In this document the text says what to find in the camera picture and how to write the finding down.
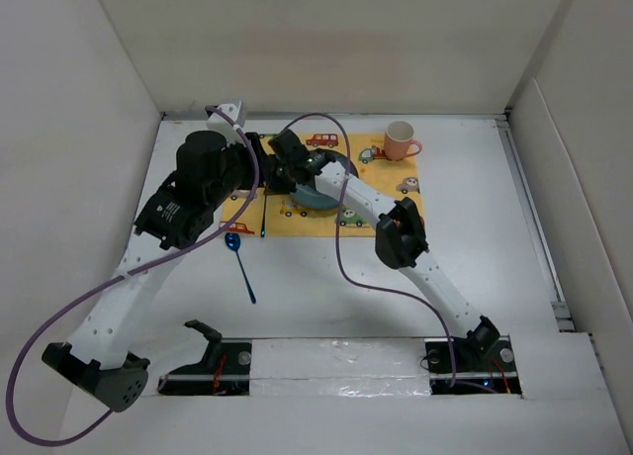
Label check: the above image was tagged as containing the yellow car-print cloth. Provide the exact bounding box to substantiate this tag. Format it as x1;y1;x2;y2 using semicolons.
228;134;423;237

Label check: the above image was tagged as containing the blue metal spoon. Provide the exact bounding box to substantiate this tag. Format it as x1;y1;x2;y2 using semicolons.
225;232;257;305

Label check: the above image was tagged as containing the pink and white cup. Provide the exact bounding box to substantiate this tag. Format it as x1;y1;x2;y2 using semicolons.
384;121;422;161

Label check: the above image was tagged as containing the blue metal fork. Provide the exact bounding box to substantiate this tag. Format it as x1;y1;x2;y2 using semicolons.
260;192;268;238

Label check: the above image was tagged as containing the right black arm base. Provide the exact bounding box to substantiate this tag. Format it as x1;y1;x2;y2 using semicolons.
419;336;522;396

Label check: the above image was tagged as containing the dark teal ceramic plate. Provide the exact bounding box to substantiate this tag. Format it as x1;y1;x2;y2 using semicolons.
290;150;358;211

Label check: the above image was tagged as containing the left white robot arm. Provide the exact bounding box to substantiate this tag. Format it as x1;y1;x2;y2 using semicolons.
42;101;262;412

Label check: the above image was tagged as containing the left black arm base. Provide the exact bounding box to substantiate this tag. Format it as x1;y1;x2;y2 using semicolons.
157;319;253;397

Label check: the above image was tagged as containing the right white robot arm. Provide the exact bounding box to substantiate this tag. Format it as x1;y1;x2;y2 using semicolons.
268;130;500;370

